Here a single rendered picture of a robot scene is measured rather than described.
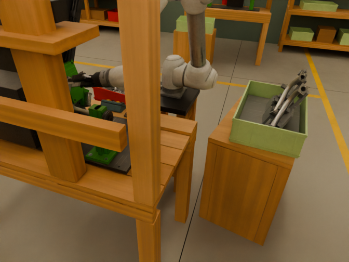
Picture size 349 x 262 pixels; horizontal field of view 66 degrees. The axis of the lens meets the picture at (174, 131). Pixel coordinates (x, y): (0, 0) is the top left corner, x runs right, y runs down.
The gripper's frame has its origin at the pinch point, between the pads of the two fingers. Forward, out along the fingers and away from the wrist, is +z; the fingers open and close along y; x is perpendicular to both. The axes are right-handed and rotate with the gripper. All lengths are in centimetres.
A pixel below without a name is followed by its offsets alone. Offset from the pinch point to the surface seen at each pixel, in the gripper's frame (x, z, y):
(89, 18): -339, 342, -338
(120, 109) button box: 2.6, -3.6, -38.4
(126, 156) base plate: 35.1, -26.2, -18.4
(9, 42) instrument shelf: 8, -21, 48
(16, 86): 9.3, 11.9, 20.4
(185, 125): 11, -45, -49
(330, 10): -305, -175, -422
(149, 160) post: 40, -55, 10
